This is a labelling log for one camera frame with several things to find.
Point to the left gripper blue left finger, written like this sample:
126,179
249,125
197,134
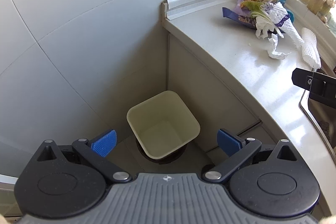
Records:
94,152

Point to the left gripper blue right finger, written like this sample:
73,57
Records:
240,153

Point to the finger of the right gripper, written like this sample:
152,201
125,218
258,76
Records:
321,87

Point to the white foam net sleeve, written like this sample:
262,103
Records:
310,52

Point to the small white tissue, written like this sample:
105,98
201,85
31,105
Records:
272,51

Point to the blue plastic cup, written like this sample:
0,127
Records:
291,15

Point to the white foam net purple band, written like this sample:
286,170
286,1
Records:
281,20

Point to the blue noodle wrapper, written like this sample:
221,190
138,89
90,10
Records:
244,20

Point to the green cabbage leaf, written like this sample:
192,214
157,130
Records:
256,11

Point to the lilac plastic bag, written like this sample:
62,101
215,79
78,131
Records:
242,8

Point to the steel kitchen sink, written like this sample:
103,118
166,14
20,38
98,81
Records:
321,114

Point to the cream square trash bin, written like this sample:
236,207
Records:
163,124

